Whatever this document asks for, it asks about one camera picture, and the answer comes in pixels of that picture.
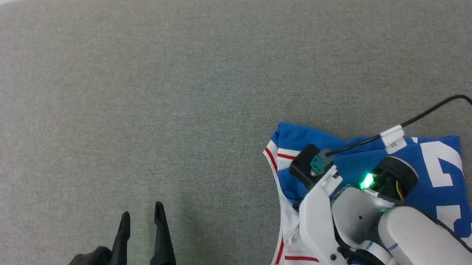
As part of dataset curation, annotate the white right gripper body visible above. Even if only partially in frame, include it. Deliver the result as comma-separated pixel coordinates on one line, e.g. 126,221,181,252
290,152,433,265

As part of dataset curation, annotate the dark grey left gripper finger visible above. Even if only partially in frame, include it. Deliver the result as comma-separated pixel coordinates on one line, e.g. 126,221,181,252
103,211,139,265
140,200,177,265

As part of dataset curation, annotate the blue white basketball jersey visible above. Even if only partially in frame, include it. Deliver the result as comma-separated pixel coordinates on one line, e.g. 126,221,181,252
244,93,472,265

